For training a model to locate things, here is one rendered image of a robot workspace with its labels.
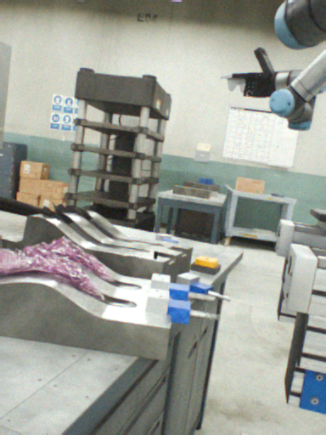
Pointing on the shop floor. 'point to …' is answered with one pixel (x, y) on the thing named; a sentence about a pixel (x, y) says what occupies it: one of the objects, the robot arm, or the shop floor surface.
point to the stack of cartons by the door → (40, 186)
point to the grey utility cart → (249, 228)
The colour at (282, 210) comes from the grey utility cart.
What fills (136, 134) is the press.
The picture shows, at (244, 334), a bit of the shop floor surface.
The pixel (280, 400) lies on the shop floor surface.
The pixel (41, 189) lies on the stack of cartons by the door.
